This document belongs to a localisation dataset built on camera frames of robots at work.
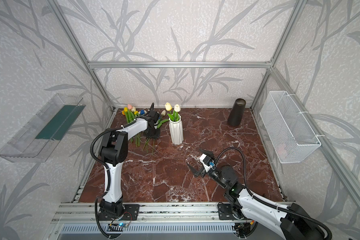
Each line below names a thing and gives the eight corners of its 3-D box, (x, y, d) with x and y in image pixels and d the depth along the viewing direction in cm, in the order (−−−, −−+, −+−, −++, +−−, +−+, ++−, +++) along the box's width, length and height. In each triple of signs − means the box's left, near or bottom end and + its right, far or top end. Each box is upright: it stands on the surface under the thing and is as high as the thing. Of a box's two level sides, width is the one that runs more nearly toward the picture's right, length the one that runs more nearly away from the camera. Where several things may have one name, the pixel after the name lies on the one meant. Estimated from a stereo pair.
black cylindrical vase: (228, 126, 112) (235, 106, 96) (226, 118, 117) (232, 98, 101) (239, 126, 112) (248, 106, 96) (237, 118, 117) (245, 98, 101)
